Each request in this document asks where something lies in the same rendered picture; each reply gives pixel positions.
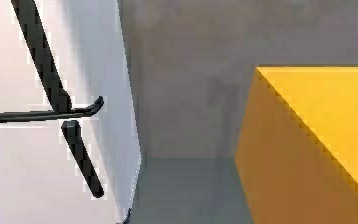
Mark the yellow cupboard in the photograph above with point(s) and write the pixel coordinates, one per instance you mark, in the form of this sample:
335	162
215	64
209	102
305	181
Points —
307	150

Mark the white fridge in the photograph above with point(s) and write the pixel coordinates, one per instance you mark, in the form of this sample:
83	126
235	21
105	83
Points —
17	160

